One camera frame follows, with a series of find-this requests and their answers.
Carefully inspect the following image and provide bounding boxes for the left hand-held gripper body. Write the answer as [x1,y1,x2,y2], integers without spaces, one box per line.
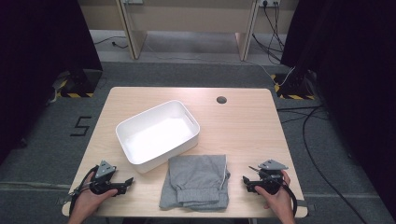
[90,160,129,197]

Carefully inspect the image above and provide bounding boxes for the white plastic bin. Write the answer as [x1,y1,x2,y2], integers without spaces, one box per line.
[115,99,201,174]

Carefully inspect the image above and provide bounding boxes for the black cable with plug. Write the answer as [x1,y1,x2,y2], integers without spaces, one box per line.
[93,35,130,50]

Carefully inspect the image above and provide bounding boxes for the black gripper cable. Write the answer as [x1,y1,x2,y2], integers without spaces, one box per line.
[68,165,99,217]
[281,183,299,217]

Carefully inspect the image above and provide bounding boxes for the black curtain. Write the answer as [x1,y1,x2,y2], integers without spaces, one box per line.
[279,0,396,218]
[0,0,104,166]

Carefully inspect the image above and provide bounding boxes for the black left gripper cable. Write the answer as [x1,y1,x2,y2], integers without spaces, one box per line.
[68,165,99,217]

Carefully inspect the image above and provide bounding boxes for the stand base with striped tape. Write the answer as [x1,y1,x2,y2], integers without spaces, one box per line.
[270,72,317,101]
[50,68,104,99]

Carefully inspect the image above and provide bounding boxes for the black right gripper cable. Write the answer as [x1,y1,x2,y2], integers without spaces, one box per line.
[281,183,299,217]

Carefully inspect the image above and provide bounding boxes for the beige wooden desk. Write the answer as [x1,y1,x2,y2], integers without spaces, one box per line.
[78,0,300,62]

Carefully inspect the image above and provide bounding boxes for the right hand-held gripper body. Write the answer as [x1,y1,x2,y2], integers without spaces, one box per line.
[247,159,290,196]

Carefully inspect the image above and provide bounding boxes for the black cables from socket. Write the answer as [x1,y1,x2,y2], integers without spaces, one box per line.
[251,2,286,64]

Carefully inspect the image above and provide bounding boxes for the person's right hand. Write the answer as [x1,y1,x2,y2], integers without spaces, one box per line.
[254,170,295,217]

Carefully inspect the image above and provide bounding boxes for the person's left hand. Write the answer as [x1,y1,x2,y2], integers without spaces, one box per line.
[76,172,119,216]

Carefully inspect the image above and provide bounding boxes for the long black floor cable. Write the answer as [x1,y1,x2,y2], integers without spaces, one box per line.
[276,105,369,224]

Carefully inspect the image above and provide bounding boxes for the grey pants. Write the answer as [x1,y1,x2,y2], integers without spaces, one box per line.
[159,154,232,213]

